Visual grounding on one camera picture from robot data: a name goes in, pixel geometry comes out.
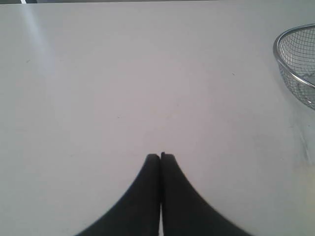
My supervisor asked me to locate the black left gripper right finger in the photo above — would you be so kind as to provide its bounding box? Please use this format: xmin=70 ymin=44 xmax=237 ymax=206
xmin=160 ymin=152 xmax=249 ymax=236

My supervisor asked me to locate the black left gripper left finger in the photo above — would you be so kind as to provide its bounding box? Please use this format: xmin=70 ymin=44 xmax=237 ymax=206
xmin=78 ymin=154 xmax=160 ymax=236

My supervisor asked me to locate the steel wire mesh basket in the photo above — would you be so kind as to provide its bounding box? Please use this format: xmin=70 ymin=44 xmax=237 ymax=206
xmin=273 ymin=24 xmax=315 ymax=109

